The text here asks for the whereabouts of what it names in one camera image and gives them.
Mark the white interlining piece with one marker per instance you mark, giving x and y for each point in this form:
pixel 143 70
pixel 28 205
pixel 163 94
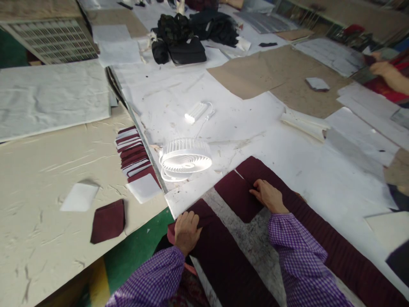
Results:
pixel 144 188
pixel 79 197

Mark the red fabric pile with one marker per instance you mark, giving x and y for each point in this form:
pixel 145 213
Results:
pixel 388 91

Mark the white desk fan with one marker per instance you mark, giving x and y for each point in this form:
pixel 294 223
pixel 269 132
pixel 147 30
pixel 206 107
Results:
pixel 185 158

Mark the large white table paper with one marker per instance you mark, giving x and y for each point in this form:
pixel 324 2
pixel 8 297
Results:
pixel 207 96

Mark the person's right fingers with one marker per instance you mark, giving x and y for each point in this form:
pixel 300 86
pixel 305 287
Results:
pixel 259 184

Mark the beige slatted crate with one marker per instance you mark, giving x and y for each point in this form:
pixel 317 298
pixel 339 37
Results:
pixel 51 40

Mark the large white wrinkled sheet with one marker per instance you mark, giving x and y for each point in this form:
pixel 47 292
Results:
pixel 52 99

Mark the small maroon fabric piece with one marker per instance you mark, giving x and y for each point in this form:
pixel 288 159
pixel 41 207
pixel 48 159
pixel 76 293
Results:
pixel 108 221

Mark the white power bank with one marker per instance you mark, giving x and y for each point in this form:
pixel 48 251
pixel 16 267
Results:
pixel 195 112

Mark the white rectangular sheet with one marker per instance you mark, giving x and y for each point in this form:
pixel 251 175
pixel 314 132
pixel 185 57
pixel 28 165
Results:
pixel 388 227

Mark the stack of maroon fabric pieces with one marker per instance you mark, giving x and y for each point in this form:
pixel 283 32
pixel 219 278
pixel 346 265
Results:
pixel 134 153

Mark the pile of black garments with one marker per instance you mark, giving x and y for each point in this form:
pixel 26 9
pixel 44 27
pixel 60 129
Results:
pixel 191 33

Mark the person's left thumb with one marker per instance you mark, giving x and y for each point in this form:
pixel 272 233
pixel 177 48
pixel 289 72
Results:
pixel 200 223

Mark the wide maroon ribbed fabric strip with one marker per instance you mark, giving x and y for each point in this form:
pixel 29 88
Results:
pixel 335 246

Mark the brown paper sheet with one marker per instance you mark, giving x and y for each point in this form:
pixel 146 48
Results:
pixel 271 73

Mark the person's body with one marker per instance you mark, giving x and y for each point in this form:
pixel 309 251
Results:
pixel 188 287

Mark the person's right thumb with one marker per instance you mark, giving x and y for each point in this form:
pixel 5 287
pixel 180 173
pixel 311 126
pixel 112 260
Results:
pixel 255 193

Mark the long maroon fabric strip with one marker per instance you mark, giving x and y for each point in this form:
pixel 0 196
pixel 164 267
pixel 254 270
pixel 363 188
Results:
pixel 223 256

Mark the person's right hand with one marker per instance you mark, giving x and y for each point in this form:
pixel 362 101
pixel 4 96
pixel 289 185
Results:
pixel 271 196

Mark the small grey fabric piece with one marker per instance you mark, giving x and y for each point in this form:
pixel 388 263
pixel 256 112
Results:
pixel 317 83

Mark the stack of white folded pieces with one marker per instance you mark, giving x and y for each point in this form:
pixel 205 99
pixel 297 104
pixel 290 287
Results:
pixel 305 123

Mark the person's left hand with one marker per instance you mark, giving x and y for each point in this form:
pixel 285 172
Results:
pixel 186 231

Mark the person's left fingers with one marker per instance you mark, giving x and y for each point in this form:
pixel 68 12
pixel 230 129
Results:
pixel 187 216

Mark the maroon pocket-shaped fabric piece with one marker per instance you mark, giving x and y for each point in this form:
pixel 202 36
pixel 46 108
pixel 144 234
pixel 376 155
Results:
pixel 238 198

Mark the grey striped sheet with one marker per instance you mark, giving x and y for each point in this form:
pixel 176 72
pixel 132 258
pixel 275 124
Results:
pixel 265 20

